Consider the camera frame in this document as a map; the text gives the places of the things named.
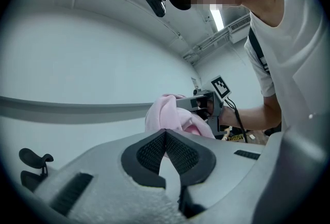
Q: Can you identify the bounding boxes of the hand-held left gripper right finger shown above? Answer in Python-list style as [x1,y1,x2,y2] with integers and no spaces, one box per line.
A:
[164,129,217,219]

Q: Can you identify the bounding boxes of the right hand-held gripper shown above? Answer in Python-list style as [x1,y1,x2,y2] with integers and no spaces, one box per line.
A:
[176,75,233,139]

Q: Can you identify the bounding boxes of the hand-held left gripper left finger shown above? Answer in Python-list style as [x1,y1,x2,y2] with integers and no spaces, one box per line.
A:
[120,129,167,189]

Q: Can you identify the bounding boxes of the pink clothes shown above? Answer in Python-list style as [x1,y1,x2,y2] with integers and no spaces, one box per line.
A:
[144,93,216,139]

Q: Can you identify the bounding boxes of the person's right forearm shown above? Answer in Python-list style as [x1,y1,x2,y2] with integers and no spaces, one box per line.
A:
[218,93,282,131]

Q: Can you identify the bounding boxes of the person's right hand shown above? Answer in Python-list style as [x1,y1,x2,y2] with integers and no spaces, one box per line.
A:
[197,99,223,120]

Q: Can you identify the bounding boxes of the white air conditioner vent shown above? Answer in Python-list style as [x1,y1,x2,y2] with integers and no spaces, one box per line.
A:
[227,13,252,44]

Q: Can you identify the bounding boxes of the ceiling light panel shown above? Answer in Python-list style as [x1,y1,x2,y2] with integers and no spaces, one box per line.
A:
[209,8,225,31]

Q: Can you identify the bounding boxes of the white t-shirt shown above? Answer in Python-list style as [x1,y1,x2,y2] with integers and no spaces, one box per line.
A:
[243,0,326,131]

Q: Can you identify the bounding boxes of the black office chair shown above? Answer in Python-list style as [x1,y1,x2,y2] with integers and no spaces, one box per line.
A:
[19,148,55,193]

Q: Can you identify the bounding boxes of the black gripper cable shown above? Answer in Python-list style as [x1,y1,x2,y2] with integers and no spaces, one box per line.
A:
[224,97,249,144]

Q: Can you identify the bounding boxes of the ceiling cable tray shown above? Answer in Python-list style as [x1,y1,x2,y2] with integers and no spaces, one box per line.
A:
[182,27,230,64]

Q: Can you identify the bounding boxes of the black shoulder strap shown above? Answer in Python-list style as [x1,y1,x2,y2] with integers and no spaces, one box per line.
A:
[247,27,271,73]

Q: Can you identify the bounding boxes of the grey wall rail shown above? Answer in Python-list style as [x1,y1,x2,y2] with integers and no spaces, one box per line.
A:
[0,95,153,125]

